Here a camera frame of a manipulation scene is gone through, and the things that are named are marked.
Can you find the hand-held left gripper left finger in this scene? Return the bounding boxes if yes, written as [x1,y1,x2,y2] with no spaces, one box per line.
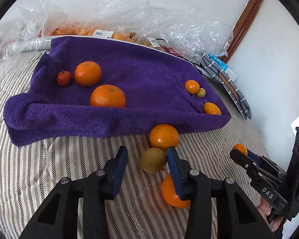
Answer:
[19,146,129,239]

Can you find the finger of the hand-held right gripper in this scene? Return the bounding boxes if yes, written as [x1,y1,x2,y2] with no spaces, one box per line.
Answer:
[247,150,288,180]
[230,149,265,183]

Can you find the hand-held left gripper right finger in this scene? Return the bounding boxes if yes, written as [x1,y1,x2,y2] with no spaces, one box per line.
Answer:
[166,146,276,239]

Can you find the small orange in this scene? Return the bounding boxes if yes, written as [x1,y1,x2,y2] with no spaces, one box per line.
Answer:
[185,80,200,94]

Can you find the purple towel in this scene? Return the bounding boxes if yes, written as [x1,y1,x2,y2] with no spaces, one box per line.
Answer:
[4,36,232,147]

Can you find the small red apple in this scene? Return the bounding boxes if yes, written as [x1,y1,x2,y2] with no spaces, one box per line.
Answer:
[56,66,72,87]

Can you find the bagged red fruits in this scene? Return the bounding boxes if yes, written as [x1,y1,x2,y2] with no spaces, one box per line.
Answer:
[162,45,183,58]

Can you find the bagged brown fruits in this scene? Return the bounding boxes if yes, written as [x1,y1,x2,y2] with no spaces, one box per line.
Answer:
[140,37,165,51]

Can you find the person's right hand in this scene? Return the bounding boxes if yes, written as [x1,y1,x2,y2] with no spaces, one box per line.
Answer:
[257,200,286,233]

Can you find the striped bed sheet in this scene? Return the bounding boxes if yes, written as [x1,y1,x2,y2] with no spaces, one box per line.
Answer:
[0,50,272,239]

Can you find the blue checked cloth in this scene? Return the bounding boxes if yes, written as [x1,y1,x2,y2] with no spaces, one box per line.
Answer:
[201,53,252,120]

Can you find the white charger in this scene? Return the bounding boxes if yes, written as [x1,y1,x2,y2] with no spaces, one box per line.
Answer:
[225,68,238,80]

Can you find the blue tissue pack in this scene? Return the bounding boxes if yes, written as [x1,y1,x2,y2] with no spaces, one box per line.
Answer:
[208,53,238,80]

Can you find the large clear plastic bag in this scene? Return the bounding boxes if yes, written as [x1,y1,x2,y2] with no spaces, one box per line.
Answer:
[100,0,233,63]

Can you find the bagged oranges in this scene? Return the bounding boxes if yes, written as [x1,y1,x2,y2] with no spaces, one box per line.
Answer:
[43,25,137,41]

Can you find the white rolled sheet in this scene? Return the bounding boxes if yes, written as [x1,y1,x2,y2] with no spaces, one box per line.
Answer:
[9,35,53,54]

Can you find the crumpled clear plastic bag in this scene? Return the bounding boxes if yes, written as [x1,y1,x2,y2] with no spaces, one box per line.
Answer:
[0,0,73,55]

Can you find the wooden door frame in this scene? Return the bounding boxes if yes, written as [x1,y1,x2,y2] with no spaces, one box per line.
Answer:
[225,0,267,63]

